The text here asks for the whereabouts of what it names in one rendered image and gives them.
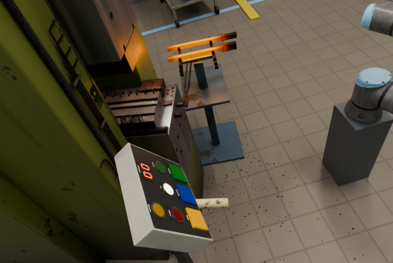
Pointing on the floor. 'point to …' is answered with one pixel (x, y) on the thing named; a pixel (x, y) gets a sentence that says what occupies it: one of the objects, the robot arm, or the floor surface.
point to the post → (183, 257)
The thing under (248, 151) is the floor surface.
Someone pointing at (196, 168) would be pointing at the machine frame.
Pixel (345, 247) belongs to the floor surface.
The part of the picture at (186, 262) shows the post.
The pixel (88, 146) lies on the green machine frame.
